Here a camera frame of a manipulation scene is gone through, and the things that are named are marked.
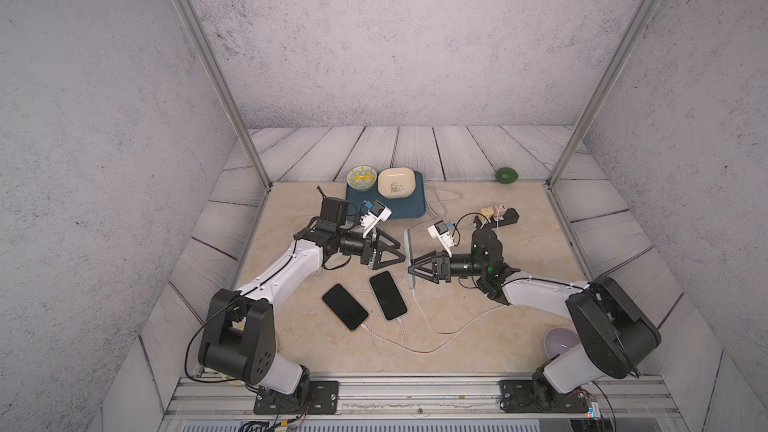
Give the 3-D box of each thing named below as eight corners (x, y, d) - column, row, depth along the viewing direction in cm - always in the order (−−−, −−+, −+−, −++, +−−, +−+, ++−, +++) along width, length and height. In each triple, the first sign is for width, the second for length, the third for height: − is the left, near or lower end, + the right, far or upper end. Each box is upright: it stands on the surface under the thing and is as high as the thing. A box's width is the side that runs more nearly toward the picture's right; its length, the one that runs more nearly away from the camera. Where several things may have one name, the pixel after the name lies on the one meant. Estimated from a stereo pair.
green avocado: (497, 183, 123) (499, 177, 120) (494, 173, 127) (496, 167, 124) (516, 183, 123) (519, 177, 120) (512, 173, 127) (515, 167, 124)
